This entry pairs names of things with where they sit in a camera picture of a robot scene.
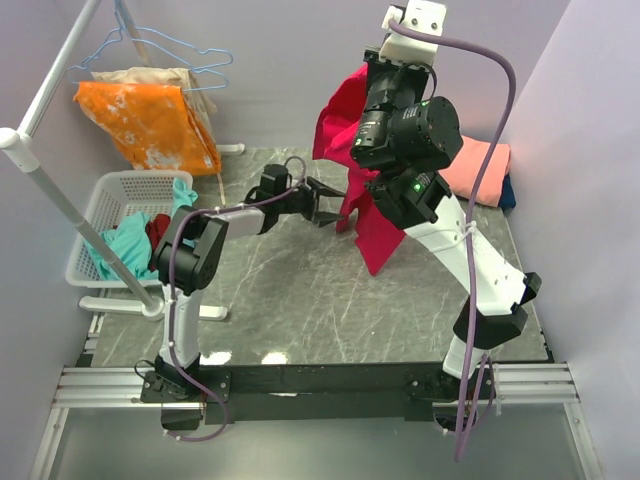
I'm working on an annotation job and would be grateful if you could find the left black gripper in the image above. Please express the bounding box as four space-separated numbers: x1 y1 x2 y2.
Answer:
277 179 346 229

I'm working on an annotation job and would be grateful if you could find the white clothes rack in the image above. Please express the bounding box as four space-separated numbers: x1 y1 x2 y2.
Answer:
0 0 247 322

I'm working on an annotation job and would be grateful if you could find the beige cloth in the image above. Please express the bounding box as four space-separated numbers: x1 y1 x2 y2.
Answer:
92 67 217 140

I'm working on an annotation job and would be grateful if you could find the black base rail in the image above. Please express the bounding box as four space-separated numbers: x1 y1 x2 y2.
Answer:
139 360 499 431

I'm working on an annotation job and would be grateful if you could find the aluminium frame rail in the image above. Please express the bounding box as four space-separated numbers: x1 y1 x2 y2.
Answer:
27 362 601 480

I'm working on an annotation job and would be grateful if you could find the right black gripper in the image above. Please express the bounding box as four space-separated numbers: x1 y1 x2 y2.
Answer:
349 34 432 164

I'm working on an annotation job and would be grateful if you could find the magenta t-shirt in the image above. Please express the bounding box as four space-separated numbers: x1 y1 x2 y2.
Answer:
312 66 405 276

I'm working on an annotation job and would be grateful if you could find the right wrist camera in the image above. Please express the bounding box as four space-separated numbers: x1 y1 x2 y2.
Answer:
379 0 447 66

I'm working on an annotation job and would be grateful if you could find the dark red t-shirt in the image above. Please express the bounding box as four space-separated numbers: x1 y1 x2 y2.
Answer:
145 214 171 252

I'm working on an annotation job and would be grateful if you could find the white plastic laundry basket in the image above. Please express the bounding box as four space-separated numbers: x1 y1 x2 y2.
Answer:
65 170 193 289

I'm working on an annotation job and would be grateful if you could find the folded navy t-shirt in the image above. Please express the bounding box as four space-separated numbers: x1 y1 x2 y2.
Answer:
498 174 517 211

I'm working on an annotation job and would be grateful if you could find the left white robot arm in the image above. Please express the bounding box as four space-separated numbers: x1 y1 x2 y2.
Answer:
152 164 345 402

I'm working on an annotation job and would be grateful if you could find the teal t-shirt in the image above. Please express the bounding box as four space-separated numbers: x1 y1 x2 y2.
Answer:
99 178 198 281

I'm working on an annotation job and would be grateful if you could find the folded salmon t-shirt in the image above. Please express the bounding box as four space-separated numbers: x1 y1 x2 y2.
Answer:
437 135 512 208

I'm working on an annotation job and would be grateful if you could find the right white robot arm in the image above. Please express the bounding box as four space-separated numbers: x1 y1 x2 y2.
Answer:
350 49 542 399

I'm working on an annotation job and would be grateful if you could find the orange tie-dye cloth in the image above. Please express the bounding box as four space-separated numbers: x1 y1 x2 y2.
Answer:
74 82 222 176

